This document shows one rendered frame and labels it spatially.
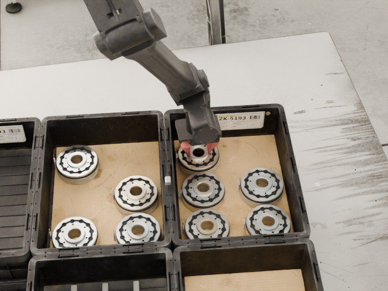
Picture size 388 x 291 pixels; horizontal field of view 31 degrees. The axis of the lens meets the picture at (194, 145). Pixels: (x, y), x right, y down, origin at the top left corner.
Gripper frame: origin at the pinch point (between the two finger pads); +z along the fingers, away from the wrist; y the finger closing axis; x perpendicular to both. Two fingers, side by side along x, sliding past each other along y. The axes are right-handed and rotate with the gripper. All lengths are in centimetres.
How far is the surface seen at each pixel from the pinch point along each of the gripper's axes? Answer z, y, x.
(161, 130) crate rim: -6.0, -8.3, 3.5
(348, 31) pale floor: 90, 97, 131
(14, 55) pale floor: 88, -59, 144
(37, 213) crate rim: -6.6, -39.0, -15.6
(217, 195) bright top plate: 1.1, 2.0, -13.1
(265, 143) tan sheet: 4.4, 18.1, 2.8
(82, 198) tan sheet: 3.6, -29.6, -5.9
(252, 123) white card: -0.2, 15.0, 6.0
